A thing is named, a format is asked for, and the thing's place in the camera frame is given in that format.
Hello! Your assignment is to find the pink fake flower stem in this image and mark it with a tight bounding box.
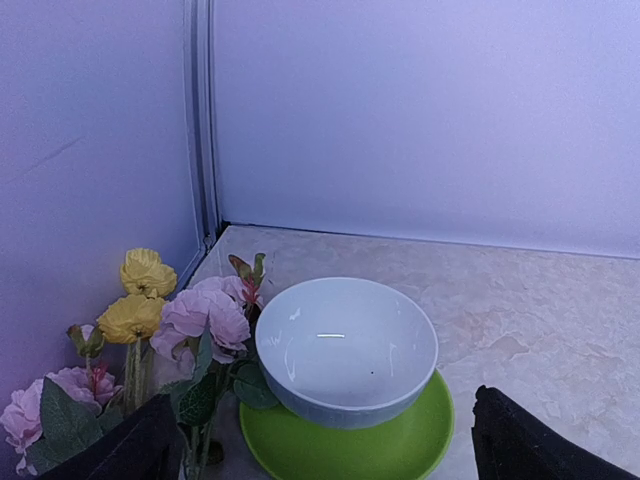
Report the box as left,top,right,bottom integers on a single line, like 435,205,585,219
1,254,277,479

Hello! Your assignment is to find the green plastic plate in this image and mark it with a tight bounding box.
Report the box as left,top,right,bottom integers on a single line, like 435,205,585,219
239,372,455,480

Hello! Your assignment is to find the yellow fake flower stem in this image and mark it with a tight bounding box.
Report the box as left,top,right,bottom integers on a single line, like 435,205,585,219
97,248,178,414

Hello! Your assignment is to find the aluminium corner post left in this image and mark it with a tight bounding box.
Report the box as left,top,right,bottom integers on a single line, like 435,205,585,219
178,1,221,289

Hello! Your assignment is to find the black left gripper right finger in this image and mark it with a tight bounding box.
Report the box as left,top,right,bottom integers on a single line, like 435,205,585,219
472,385,636,480

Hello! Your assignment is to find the white ceramic bowl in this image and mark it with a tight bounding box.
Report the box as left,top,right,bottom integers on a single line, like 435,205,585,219
255,277,439,430

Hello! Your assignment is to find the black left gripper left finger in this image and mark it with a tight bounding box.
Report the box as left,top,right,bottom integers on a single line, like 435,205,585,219
39,394,184,480

